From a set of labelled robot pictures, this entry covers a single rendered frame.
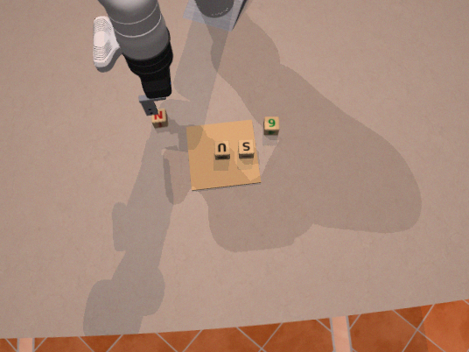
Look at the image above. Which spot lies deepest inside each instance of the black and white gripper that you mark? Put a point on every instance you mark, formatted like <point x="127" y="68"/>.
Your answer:
<point x="149" y="56"/>

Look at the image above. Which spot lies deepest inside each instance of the tan flat mat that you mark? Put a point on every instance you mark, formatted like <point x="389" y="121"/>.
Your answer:
<point x="206" y="172"/>

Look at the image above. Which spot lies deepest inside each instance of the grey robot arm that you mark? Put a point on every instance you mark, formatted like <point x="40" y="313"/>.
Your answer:
<point x="137" y="17"/>

